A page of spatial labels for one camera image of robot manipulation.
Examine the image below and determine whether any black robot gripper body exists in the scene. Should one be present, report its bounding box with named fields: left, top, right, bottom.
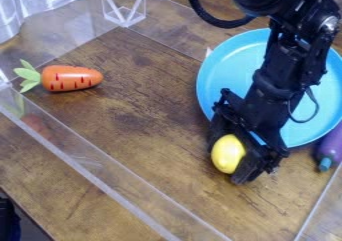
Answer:
left=212, top=69, right=303, bottom=158

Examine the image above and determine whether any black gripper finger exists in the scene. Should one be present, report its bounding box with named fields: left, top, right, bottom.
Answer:
left=229, top=143, right=281, bottom=185
left=206, top=110, right=236, bottom=151

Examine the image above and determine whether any yellow toy lemon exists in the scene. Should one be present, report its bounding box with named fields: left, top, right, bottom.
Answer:
left=210, top=134, right=245, bottom=174

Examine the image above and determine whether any blue round tray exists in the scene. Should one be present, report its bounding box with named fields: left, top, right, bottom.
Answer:
left=196, top=28, right=342, bottom=148

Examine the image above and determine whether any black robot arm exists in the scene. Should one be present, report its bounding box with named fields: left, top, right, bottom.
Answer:
left=209, top=0, right=340, bottom=184

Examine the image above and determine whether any purple toy eggplant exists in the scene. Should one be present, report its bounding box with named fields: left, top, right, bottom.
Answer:
left=316, top=121, right=342, bottom=172

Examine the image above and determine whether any orange toy carrot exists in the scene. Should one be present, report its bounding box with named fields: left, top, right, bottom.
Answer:
left=13, top=60, right=102, bottom=93

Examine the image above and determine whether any clear acrylic corner bracket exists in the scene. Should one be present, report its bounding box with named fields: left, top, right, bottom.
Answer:
left=101, top=0, right=145, bottom=28

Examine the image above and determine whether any clear acrylic enclosure wall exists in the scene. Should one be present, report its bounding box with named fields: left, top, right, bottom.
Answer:
left=0, top=0, right=342, bottom=241

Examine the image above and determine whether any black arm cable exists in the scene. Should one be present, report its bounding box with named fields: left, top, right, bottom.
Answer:
left=182, top=0, right=257, bottom=30

